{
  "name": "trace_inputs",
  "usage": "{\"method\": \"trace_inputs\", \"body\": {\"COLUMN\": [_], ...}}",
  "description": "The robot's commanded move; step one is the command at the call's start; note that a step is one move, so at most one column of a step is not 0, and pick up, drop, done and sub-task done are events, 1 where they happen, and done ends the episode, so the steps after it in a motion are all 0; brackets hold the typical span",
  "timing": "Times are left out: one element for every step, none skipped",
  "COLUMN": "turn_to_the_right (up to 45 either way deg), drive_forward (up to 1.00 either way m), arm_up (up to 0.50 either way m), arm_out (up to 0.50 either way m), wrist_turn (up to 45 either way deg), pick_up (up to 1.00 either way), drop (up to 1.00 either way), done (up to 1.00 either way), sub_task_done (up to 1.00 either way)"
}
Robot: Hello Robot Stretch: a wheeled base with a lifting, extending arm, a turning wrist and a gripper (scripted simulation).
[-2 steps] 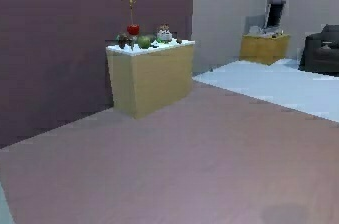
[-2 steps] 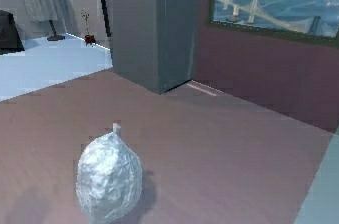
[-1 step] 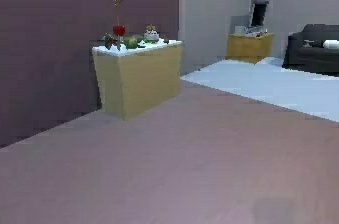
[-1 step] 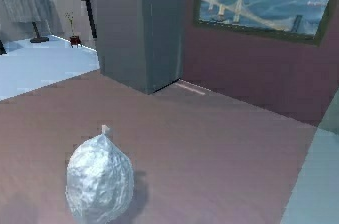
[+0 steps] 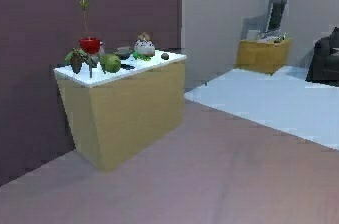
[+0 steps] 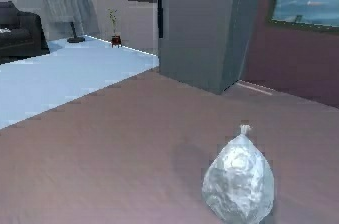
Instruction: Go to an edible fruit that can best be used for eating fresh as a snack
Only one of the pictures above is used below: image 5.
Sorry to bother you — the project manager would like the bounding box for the low tan cabinet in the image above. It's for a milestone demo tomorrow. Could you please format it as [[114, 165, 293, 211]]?
[[235, 37, 293, 76]]

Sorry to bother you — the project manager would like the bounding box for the dark leafy house plant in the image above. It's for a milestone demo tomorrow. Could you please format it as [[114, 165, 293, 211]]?
[[64, 47, 99, 79]]

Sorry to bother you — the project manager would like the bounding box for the tan cabinet with white top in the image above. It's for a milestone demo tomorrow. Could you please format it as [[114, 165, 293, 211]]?
[[53, 49, 188, 174]]

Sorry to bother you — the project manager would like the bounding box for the green round fruit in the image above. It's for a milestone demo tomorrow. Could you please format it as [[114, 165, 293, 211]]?
[[99, 53, 122, 74]]

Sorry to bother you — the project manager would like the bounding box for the dark grey bowl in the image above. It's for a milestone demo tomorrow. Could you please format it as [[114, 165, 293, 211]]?
[[114, 46, 134, 61]]

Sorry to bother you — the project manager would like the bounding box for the television set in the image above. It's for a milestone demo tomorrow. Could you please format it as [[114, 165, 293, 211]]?
[[262, 0, 289, 37]]

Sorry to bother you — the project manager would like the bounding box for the white speckled round vase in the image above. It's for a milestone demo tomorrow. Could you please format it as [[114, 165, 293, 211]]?
[[133, 31, 156, 58]]

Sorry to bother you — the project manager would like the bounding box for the black sofa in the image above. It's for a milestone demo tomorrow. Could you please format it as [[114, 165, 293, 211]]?
[[305, 26, 339, 90]]

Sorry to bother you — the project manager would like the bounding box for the small green object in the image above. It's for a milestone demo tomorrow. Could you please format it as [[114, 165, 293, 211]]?
[[132, 51, 153, 62]]

